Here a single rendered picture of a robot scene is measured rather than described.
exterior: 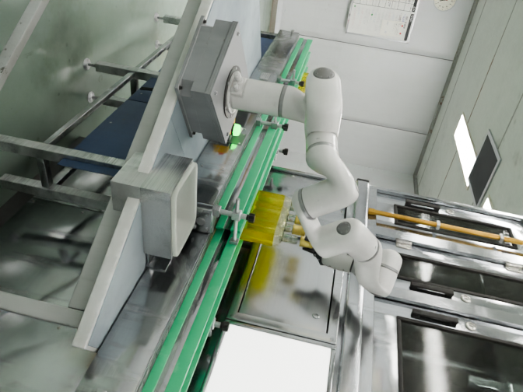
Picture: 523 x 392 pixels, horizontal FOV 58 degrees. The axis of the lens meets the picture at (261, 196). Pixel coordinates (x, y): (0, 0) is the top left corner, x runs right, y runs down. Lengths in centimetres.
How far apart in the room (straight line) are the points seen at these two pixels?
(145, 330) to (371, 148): 704
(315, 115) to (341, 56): 622
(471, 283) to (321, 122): 95
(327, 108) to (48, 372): 101
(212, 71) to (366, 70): 625
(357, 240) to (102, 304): 63
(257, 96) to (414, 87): 631
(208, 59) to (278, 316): 79
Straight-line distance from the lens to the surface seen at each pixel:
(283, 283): 160
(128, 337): 122
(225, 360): 140
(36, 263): 175
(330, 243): 122
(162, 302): 128
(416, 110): 776
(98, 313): 116
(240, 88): 140
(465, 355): 167
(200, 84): 130
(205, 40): 139
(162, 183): 120
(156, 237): 127
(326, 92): 126
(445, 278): 189
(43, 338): 153
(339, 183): 116
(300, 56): 270
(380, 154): 809
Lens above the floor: 117
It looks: 6 degrees down
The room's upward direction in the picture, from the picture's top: 102 degrees clockwise
